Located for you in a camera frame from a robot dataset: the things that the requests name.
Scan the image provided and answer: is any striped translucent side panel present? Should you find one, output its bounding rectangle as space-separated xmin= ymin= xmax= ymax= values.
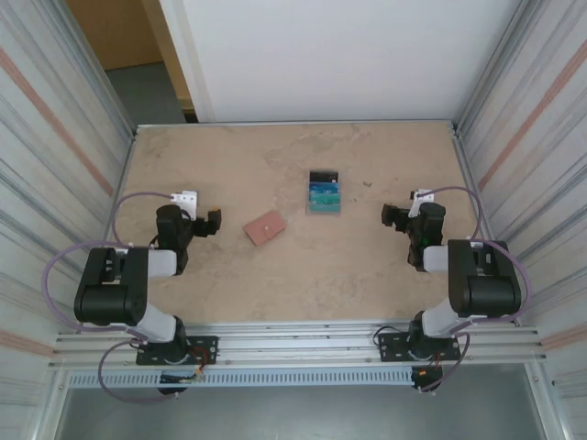
xmin=0 ymin=0 xmax=138 ymax=440
xmin=451 ymin=0 xmax=587 ymax=413

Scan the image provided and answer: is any small circuit board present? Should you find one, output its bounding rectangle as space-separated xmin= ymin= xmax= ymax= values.
xmin=159 ymin=370 xmax=205 ymax=384

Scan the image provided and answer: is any brown wooden door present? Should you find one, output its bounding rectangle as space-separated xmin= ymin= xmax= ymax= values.
xmin=66 ymin=0 xmax=196 ymax=124

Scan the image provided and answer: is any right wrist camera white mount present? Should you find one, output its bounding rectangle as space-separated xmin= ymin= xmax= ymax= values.
xmin=408 ymin=187 xmax=435 ymax=219

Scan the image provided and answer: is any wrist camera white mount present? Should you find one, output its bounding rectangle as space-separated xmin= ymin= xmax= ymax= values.
xmin=169 ymin=189 xmax=200 ymax=222
xmin=408 ymin=187 xmax=435 ymax=219

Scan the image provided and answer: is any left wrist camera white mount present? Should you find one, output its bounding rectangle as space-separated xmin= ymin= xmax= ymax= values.
xmin=169 ymin=189 xmax=200 ymax=222

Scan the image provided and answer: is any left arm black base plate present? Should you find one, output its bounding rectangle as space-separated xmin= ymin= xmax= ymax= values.
xmin=136 ymin=335 xmax=219 ymax=367

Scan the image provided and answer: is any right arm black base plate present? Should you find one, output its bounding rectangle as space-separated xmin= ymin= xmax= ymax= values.
xmin=378 ymin=327 xmax=461 ymax=363

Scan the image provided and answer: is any aluminium rail frame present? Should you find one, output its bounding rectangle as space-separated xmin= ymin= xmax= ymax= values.
xmin=52 ymin=319 xmax=547 ymax=370

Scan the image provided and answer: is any white door frame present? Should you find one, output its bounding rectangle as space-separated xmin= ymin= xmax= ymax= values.
xmin=158 ymin=0 xmax=216 ymax=124

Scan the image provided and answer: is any perforated grey cable tray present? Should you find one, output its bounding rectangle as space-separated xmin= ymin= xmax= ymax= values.
xmin=66 ymin=369 xmax=414 ymax=389

